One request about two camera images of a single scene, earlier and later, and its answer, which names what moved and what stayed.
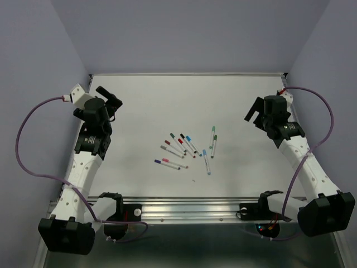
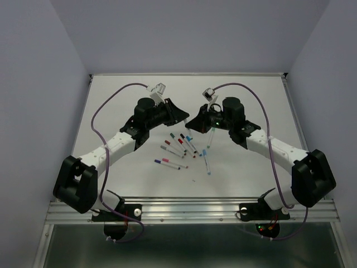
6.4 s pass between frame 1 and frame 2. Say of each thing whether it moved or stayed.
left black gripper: moved
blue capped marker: stayed
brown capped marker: stayed
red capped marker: stayed
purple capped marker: stayed
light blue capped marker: stayed
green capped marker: moved
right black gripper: moved
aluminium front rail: stayed
